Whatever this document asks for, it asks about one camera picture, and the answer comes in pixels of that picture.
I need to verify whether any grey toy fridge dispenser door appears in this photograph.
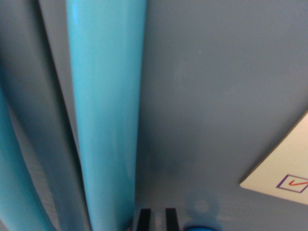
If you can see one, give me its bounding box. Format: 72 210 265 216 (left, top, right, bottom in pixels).
0 0 90 231

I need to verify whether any teal handle on logo door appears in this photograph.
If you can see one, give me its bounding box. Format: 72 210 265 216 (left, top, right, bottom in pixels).
65 0 147 231

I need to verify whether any teal handle on dispenser door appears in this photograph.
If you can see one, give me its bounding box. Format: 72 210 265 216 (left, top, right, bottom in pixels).
0 81 54 231

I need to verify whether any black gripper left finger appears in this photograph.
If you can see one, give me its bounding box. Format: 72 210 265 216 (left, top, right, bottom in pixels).
135 208 152 231

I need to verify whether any grey toy fridge door with logo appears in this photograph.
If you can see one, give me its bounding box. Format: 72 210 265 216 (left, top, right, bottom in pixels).
38 0 308 231

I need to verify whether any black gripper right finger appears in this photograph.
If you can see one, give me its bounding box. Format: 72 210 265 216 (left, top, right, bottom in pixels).
165 207 180 231

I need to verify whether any small blue clip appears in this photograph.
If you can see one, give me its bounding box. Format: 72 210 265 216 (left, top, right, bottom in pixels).
183 225 216 231

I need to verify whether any cream grocery checklist card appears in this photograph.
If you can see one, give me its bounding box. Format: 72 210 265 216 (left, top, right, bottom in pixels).
239 112 308 205

